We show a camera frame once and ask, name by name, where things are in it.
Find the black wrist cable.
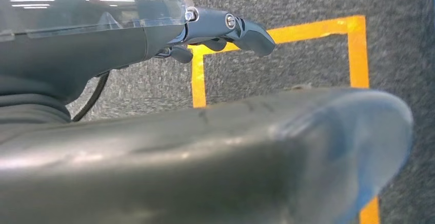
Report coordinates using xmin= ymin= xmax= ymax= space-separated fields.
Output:
xmin=72 ymin=71 xmax=111 ymax=123

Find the yellow floor tape square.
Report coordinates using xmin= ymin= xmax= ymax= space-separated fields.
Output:
xmin=189 ymin=14 xmax=381 ymax=224

